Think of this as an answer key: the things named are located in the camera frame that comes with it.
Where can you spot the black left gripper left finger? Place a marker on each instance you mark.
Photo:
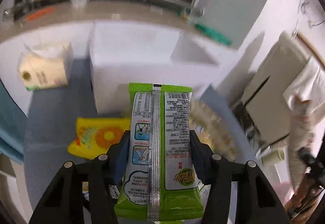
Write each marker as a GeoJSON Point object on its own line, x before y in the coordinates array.
{"type": "Point", "coordinates": [76, 187]}

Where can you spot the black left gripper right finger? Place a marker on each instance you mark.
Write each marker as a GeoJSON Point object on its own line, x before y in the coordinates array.
{"type": "Point", "coordinates": [256, 200]}

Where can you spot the green snack packet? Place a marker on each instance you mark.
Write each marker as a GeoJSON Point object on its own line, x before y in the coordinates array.
{"type": "Point", "coordinates": [159, 183]}

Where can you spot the yellow snack packet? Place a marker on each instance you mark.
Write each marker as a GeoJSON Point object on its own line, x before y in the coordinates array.
{"type": "Point", "coordinates": [94, 136]}

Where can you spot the beige chair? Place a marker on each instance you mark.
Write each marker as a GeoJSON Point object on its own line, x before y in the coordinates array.
{"type": "Point", "coordinates": [263, 96]}

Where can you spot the blue curtain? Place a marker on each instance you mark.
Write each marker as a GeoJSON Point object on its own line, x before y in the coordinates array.
{"type": "Point", "coordinates": [12, 127]}

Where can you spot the white towel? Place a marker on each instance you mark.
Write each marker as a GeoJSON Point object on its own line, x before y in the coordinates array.
{"type": "Point", "coordinates": [308, 85]}

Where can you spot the tissue pack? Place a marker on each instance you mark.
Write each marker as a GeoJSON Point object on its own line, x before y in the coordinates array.
{"type": "Point", "coordinates": [46, 65]}

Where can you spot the white cardboard box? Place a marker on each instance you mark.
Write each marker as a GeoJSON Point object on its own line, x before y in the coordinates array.
{"type": "Point", "coordinates": [123, 52]}

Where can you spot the green cloth on sill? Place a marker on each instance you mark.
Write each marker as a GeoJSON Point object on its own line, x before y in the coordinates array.
{"type": "Point", "coordinates": [213, 34]}

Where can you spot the orange pen on sill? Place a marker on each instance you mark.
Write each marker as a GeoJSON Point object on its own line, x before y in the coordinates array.
{"type": "Point", "coordinates": [39, 13]}

